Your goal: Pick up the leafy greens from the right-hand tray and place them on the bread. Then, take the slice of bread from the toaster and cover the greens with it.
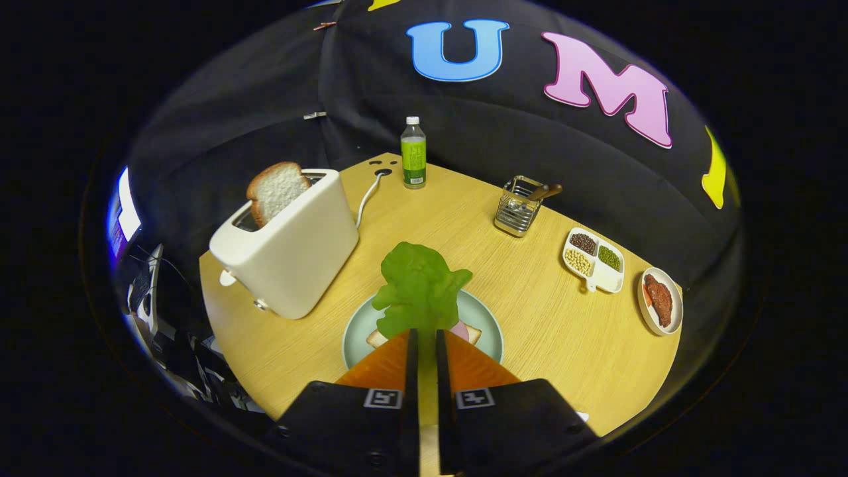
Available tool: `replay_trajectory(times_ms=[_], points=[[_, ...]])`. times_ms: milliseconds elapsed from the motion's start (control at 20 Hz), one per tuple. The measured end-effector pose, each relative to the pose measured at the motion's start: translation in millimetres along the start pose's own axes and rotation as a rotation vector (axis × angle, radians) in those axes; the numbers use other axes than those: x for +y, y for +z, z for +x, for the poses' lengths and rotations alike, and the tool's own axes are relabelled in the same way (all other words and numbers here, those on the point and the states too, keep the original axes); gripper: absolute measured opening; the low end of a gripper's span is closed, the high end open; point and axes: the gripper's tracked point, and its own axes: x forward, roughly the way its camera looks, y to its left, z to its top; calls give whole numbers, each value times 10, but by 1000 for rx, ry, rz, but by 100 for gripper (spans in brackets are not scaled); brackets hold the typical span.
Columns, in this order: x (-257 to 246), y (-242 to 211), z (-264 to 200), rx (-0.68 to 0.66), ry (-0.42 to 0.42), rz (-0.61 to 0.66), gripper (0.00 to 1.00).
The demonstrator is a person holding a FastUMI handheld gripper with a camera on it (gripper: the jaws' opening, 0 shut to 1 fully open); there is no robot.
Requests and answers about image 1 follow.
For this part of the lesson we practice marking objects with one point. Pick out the silver cloth clip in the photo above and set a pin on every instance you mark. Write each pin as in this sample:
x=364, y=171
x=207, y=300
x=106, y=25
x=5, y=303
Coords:
x=315, y=115

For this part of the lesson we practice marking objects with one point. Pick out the green lettuce leaf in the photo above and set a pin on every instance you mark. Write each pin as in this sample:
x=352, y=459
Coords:
x=421, y=285

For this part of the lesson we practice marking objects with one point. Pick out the bread slice on plate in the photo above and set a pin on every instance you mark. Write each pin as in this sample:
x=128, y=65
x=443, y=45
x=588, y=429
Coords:
x=376, y=339

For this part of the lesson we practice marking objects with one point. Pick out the orange cloth clip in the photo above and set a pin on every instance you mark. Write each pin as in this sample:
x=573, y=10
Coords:
x=324, y=25

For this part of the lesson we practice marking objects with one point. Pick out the bright screen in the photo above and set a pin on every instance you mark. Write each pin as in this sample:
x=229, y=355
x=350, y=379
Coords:
x=127, y=212

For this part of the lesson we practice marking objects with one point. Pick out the pale green round plate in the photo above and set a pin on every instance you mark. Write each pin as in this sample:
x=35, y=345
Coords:
x=487, y=324

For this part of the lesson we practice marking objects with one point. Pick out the white toaster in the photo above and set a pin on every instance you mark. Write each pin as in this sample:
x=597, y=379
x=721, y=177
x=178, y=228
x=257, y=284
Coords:
x=291, y=265

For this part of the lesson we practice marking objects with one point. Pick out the pink ham slice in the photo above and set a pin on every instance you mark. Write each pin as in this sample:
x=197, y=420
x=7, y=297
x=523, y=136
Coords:
x=459, y=330

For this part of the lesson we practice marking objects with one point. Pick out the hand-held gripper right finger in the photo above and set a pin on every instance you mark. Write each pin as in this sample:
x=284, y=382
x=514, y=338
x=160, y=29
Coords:
x=442, y=371

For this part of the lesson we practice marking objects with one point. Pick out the black backdrop cloth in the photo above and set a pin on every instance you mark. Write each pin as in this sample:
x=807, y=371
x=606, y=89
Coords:
x=371, y=86

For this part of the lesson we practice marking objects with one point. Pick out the green drink bottle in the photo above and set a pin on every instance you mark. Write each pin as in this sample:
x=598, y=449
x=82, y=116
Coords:
x=413, y=159

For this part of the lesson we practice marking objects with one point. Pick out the round white meat plate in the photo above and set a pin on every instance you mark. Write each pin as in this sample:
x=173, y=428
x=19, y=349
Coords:
x=646, y=311

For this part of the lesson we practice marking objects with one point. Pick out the red cooked meat slice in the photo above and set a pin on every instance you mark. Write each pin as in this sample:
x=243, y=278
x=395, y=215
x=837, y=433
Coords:
x=660, y=301

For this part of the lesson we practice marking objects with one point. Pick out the toasted bread slice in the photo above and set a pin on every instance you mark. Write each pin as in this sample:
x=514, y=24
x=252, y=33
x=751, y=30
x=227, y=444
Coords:
x=278, y=189

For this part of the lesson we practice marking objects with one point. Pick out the white divided bean dish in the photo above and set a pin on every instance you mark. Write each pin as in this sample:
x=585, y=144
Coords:
x=593, y=262

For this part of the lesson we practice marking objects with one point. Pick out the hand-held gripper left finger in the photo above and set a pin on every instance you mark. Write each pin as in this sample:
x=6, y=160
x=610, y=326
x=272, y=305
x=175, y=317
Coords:
x=412, y=371

